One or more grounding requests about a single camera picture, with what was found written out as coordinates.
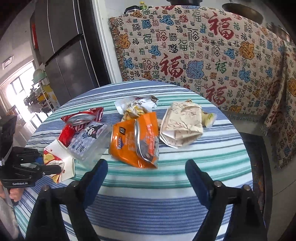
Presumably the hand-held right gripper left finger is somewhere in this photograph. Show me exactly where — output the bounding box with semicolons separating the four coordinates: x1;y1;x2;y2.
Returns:
25;159;109;241

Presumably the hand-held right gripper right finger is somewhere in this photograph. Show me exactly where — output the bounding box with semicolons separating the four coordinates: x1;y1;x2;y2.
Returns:
185;159;269;241

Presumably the white red yellow paper bag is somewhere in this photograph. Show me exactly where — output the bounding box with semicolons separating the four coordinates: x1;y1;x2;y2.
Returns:
43;139;75;183

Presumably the orange snack bag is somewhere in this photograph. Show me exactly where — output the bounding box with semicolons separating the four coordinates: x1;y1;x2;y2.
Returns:
109;112;160;169

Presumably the small yellow wrapper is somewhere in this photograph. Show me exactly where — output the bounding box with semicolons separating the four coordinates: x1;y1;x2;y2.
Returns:
201;111;216;128

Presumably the silver white wrapper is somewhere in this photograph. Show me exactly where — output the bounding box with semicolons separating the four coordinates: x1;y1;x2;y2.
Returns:
114;95;159;121

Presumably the person's left forearm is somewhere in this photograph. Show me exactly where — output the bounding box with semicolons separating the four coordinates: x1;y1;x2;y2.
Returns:
0;197;19;239

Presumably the person's left hand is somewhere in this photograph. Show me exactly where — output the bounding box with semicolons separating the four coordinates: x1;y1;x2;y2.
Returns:
0;182;22;202

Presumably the red plastic bag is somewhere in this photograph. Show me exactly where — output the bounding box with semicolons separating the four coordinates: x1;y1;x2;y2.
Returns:
58;125;81;147

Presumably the clear cartoon packet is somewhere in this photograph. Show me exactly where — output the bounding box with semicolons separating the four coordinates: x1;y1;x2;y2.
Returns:
67;122;112;168

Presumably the round striped-cloth table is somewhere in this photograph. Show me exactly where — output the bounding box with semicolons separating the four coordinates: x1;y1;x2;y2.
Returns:
14;81;253;241

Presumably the red snack wrapper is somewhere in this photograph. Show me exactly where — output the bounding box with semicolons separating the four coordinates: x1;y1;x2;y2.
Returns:
61;107;104;127

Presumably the beige paper bag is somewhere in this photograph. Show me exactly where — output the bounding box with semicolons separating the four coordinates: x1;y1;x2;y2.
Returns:
159;100;204;149

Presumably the yellow cardboard box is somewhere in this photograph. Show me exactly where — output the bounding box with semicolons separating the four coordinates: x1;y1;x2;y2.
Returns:
38;85;59;109

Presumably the white storage rack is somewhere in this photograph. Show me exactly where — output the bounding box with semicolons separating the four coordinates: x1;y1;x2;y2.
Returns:
23;70;60;116

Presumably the grey refrigerator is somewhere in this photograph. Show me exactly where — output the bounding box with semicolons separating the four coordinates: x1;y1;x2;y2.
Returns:
30;0;111;106

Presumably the small printed blanket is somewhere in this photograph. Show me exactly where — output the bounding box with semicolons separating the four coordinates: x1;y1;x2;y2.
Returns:
261;44;296;169

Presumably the red hanging cloth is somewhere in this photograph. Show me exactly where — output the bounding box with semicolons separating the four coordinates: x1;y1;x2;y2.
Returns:
31;23;38;50

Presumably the large printed blanket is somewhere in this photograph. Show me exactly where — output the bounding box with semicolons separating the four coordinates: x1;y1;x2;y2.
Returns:
108;5;287;121

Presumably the steel pot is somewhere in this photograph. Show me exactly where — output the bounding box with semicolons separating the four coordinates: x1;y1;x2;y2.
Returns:
266;22;292;43

